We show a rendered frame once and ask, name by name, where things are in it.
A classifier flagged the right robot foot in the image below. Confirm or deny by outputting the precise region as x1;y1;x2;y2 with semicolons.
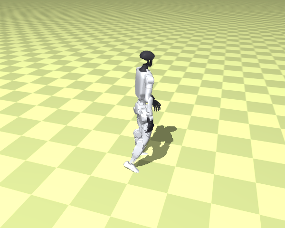
123;161;139;173

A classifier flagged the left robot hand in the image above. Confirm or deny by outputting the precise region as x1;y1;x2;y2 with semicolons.
152;95;161;111

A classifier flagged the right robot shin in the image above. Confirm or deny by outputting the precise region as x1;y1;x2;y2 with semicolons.
129;141;145;165

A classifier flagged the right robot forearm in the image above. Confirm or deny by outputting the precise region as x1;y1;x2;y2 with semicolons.
145;97;153;121

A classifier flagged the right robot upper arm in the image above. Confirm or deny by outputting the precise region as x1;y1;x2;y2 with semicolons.
144;75;154;103

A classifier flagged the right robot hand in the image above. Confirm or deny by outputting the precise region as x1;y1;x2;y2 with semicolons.
145;117;154;133

